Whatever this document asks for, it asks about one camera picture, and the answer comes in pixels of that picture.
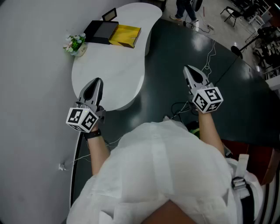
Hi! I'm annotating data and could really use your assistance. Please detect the potted artificial flowers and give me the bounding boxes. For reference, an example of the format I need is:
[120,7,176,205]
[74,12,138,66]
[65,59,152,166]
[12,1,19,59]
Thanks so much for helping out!
[63,32,88,58]

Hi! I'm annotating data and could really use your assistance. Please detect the person's right forearm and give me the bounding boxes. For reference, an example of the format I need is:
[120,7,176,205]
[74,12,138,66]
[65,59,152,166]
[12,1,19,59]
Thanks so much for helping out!
[197,111,226,157]

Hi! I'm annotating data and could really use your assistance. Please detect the black wristwatch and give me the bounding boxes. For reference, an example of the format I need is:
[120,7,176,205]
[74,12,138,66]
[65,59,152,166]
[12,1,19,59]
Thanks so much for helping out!
[83,129,102,141]

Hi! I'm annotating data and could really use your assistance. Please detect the black floor fan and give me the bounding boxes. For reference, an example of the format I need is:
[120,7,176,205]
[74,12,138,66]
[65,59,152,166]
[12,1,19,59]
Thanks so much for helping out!
[230,25,280,60]

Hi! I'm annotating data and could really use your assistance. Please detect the grey fabric box lid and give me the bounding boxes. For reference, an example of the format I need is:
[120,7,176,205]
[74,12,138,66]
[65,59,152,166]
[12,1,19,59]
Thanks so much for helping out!
[84,20,120,45]

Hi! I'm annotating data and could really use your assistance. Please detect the yellow transparent plastic box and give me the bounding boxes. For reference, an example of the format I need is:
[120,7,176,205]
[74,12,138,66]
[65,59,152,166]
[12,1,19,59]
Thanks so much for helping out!
[108,24,142,49]

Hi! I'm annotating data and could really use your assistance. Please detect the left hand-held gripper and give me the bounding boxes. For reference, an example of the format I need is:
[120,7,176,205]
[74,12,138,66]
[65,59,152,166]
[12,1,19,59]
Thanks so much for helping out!
[66,77,107,133]

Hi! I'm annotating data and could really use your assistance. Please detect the black cables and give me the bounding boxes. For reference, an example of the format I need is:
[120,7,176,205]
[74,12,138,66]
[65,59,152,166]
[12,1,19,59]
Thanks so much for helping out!
[170,101,199,120]

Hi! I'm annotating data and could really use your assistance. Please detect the thin white charging cable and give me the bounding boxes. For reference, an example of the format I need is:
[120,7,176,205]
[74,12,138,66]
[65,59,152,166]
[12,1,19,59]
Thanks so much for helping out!
[65,137,123,169]

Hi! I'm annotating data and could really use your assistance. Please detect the green black object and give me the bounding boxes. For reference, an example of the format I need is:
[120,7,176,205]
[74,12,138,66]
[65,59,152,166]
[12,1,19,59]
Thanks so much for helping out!
[185,121,201,139]

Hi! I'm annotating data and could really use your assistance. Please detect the reddish brown cabinet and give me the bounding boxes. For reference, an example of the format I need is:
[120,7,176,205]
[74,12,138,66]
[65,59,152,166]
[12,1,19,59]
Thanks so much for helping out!
[220,138,280,186]

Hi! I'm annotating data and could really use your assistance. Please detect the black chair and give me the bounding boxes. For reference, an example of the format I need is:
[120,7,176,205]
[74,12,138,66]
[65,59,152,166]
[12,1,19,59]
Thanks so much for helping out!
[220,6,244,27]

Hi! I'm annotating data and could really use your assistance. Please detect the white strap grey buckle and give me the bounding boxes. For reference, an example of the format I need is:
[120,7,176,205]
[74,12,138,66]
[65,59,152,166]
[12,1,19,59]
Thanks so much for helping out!
[231,154,250,199]

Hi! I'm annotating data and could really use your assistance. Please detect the white floor cable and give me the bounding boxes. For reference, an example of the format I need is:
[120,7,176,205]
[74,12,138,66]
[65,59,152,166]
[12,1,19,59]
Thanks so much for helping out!
[201,40,217,75]

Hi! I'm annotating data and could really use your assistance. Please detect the person's leg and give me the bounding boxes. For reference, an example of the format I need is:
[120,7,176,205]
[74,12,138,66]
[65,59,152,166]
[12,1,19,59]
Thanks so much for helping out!
[141,199,199,224]

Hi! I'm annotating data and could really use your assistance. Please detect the person's left forearm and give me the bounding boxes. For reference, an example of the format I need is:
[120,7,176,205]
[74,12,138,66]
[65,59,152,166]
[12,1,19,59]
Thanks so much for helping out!
[86,128,111,175]

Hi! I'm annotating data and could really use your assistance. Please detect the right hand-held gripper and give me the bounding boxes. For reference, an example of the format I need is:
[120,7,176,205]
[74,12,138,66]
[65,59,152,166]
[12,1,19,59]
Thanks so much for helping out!
[183,65,224,114]

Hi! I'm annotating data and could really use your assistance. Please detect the person in white coat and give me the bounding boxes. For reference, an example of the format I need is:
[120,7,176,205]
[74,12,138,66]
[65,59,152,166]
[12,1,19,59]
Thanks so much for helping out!
[66,115,263,224]

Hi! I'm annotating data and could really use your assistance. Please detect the black picture frame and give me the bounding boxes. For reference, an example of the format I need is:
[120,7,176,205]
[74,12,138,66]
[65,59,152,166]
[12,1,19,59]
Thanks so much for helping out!
[101,7,118,22]

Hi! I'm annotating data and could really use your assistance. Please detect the white shelving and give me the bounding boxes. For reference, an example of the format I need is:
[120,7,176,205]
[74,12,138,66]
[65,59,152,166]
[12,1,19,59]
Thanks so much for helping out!
[264,65,280,91]

